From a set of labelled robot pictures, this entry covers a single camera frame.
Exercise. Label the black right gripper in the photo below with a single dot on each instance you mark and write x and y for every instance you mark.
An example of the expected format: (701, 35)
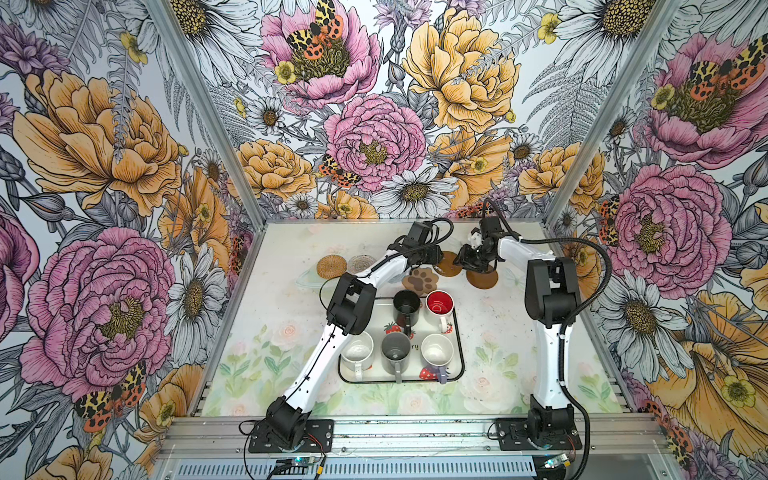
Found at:
(465, 260)

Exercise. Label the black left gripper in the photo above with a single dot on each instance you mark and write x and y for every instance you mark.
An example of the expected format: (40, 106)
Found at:
(437, 251)

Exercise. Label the plain brown round coaster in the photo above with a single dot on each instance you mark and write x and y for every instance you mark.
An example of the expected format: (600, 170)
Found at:
(483, 281)

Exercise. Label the cork paw print coaster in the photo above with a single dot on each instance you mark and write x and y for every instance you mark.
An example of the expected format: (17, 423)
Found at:
(421, 281)

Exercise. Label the scratched brown round coaster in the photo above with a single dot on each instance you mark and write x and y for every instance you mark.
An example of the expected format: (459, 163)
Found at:
(446, 267)

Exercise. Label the woven rattan round coaster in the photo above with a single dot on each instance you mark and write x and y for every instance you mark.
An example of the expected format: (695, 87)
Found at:
(331, 266)

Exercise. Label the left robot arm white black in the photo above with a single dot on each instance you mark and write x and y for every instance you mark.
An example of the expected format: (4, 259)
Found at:
(347, 316)

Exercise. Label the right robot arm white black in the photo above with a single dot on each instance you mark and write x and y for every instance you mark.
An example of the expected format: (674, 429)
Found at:
(551, 298)

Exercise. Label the black mug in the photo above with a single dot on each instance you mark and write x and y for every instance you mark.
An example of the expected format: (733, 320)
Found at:
(406, 306)

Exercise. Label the white mug red inside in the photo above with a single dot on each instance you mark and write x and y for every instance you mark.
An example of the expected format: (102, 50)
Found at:
(440, 308)

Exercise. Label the white strawberry tray black rim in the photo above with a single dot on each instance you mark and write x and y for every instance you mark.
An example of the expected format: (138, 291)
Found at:
(382, 323)

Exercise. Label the grey mug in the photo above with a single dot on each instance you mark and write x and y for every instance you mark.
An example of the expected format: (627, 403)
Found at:
(395, 350)

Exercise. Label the green circuit board right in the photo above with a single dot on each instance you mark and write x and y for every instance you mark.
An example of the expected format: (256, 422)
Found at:
(558, 461)

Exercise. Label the green circuit board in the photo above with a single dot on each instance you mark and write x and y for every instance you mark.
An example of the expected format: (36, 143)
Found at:
(297, 462)
(558, 461)

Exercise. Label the green circuit board left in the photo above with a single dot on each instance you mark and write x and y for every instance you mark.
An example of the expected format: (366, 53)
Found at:
(297, 462)

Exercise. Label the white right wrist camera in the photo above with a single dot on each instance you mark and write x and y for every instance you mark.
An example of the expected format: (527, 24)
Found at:
(475, 240)

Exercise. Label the white mug purple handle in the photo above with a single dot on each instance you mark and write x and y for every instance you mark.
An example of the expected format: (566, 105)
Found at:
(437, 351)

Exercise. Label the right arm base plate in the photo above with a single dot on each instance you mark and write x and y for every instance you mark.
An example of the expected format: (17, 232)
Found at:
(514, 434)

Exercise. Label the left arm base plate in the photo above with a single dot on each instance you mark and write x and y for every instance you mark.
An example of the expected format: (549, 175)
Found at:
(311, 436)

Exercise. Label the aluminium frame rail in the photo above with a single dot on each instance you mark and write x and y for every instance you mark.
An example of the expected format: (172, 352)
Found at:
(410, 436)

